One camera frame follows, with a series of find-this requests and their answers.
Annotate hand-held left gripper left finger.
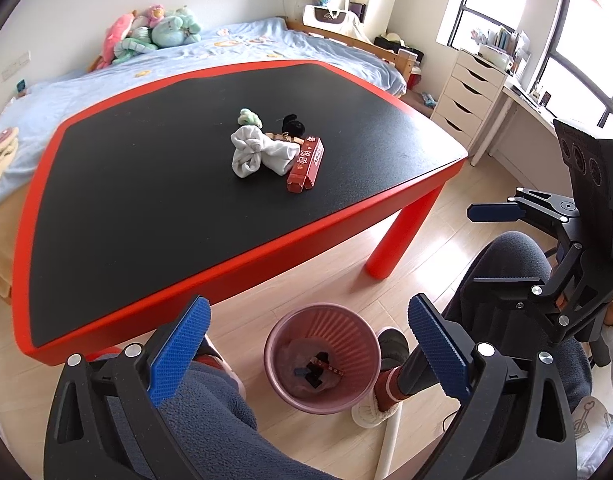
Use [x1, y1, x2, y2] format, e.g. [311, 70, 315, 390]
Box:
[43, 295, 212, 480]

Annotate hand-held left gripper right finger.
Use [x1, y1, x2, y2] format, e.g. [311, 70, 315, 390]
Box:
[407, 294, 580, 480]

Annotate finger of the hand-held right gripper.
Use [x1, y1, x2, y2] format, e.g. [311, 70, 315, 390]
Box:
[471, 241, 588, 332]
[468, 186, 585, 235]

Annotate pink ribbed waste bin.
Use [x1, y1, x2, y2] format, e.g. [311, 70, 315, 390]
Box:
[264, 303, 382, 415]

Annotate red cardboard box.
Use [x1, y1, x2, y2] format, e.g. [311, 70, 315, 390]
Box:
[287, 135, 325, 194]

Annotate white knotted sock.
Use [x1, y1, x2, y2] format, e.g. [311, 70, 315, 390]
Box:
[230, 126, 301, 178]

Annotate person's right leg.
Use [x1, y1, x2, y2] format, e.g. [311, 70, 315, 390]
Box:
[387, 231, 593, 413]

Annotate red and white slipper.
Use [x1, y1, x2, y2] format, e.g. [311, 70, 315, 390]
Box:
[195, 335, 247, 402]

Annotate white desk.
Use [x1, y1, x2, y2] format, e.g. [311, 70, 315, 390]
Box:
[469, 79, 578, 192]

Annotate white chair leg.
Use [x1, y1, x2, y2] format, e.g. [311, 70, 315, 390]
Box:
[375, 407, 403, 480]

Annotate white drawer unit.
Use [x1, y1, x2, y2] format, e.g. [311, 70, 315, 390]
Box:
[431, 49, 510, 149]

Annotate small dark object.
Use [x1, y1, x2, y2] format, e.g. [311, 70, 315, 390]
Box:
[292, 354, 345, 391]

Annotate window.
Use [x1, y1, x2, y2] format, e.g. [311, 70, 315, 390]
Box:
[437, 0, 613, 137]

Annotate white storage container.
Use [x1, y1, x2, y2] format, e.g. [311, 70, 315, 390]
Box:
[479, 42, 513, 69]

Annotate white printed cloth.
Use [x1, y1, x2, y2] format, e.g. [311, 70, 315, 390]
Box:
[571, 394, 613, 480]

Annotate red and black table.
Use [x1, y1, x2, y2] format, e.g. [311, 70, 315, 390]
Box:
[12, 60, 468, 367]

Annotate row of books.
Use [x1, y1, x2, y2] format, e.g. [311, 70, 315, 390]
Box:
[487, 25, 531, 61]

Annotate black bag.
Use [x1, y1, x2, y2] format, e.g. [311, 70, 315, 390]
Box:
[381, 40, 425, 62]

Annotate straw hat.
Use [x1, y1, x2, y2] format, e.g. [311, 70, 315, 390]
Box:
[374, 32, 410, 49]

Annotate beige bed skirt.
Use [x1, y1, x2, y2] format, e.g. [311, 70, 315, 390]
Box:
[0, 199, 38, 306]

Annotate white tote bag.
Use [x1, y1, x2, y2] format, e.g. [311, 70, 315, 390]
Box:
[302, 0, 362, 39]

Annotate folded beige towels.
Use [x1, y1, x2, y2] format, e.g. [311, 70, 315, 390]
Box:
[0, 127, 20, 192]

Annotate bed with blue sheet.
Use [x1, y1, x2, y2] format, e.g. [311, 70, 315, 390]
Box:
[0, 16, 407, 211]

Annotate striped green plush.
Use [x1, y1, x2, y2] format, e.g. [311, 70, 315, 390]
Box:
[111, 26, 160, 65]

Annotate pink dolphin plush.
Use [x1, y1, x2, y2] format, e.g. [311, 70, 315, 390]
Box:
[95, 11, 137, 69]

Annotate wooden bed frame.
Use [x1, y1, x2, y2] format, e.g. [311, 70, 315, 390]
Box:
[281, 16, 420, 92]

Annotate white wall switch panel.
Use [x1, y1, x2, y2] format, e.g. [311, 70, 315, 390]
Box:
[1, 51, 31, 79]

